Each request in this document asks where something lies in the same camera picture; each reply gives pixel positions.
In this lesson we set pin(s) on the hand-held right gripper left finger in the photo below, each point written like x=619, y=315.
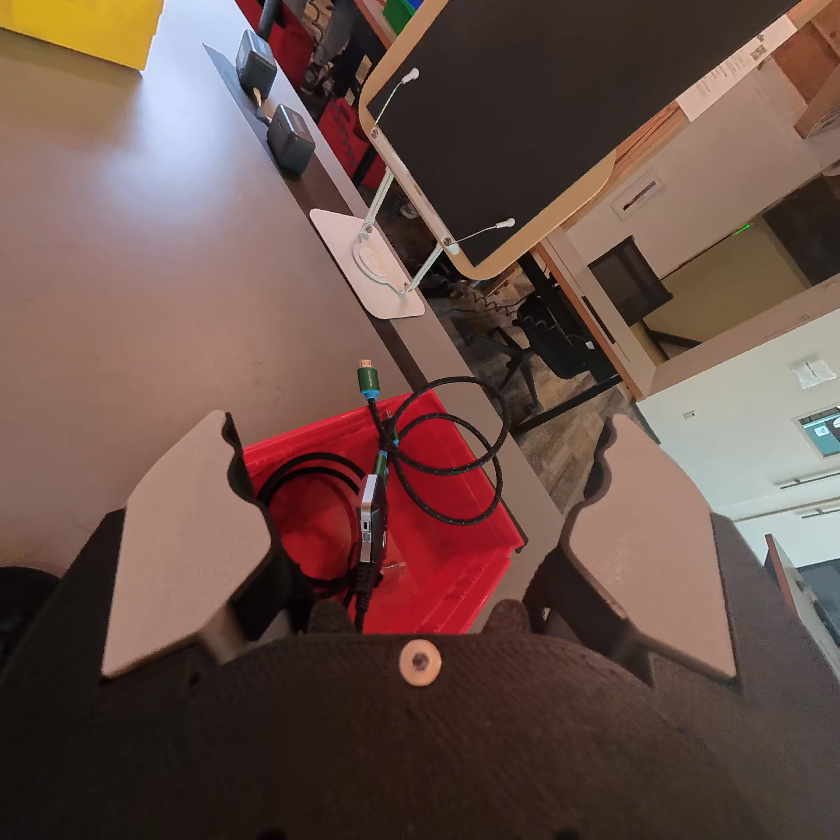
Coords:
x=190, y=538

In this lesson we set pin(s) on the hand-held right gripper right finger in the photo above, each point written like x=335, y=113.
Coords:
x=649, y=544

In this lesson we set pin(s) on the red plastic bin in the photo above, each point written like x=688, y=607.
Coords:
x=453, y=558

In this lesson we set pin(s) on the yellow plastic bin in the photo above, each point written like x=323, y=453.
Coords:
x=85, y=23

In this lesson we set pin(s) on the black office chair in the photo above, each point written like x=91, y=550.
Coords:
x=551, y=334

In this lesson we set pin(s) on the white paper notice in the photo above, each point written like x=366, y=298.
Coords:
x=812, y=372

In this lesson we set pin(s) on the grey cube adapter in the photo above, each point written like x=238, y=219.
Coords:
x=292, y=141
x=256, y=62

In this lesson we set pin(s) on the black board with wooden rim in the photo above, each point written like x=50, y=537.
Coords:
x=558, y=98

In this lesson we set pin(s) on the white paper label with code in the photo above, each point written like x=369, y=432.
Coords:
x=741, y=65

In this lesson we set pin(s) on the green plastic bin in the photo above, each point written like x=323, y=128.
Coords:
x=397, y=8

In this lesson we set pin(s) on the white framed wall sign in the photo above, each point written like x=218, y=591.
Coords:
x=638, y=195

